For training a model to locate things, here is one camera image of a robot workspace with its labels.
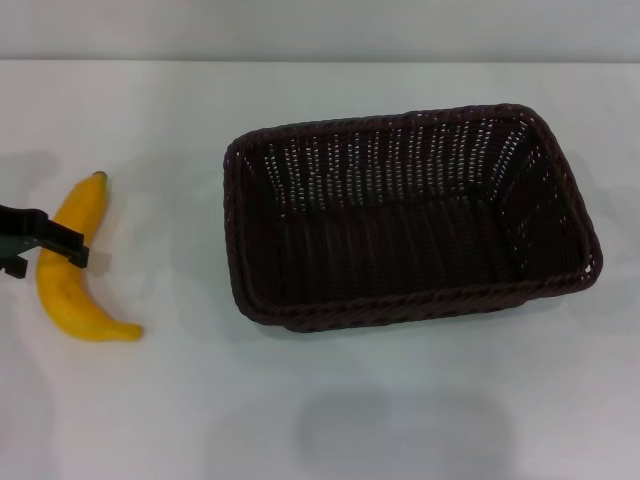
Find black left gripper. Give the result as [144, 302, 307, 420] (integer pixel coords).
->
[0, 202, 92, 279]

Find dark brown woven basket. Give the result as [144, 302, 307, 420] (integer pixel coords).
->
[222, 103, 605, 335]

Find yellow banana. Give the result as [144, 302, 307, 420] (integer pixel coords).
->
[35, 170, 145, 344]

